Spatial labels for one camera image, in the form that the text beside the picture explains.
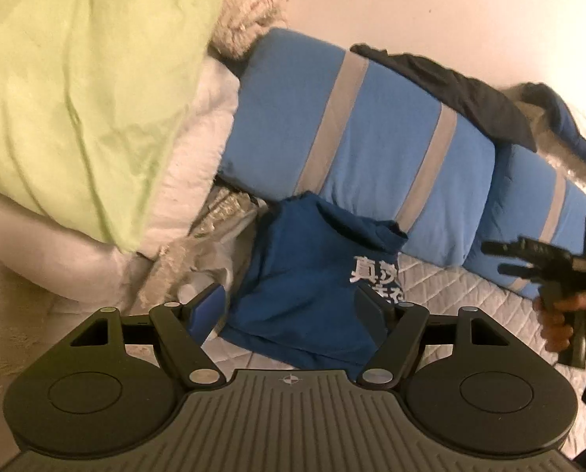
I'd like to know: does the dark blue sweatshirt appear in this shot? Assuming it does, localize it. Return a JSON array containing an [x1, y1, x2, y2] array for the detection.
[[221, 192, 407, 377]]

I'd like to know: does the person's right hand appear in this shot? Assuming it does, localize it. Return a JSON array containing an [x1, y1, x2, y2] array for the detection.
[[533, 291, 586, 353]]

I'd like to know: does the right blue striped pillow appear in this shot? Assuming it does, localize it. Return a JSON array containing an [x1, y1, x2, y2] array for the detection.
[[464, 145, 586, 299]]

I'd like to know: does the blue striped pillow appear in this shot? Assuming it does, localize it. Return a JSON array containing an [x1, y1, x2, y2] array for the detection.
[[219, 29, 495, 266], [464, 145, 586, 299]]

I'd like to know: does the navy folded blanket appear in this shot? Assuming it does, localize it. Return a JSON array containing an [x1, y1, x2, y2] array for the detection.
[[520, 83, 586, 163]]

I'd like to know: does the black garment on pillows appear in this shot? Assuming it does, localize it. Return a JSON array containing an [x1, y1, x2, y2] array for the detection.
[[350, 44, 537, 152]]

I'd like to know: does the white quilted comforter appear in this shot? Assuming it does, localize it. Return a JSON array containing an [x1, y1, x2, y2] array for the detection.
[[0, 53, 240, 306]]

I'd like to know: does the left blue striped pillow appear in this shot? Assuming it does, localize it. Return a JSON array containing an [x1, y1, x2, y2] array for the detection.
[[219, 29, 495, 266]]

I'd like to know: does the light green blanket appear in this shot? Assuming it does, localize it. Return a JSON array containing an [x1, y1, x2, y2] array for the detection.
[[0, 0, 224, 229]]

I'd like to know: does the beige knitted blanket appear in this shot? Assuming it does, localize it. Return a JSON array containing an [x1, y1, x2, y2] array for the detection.
[[211, 0, 289, 61]]

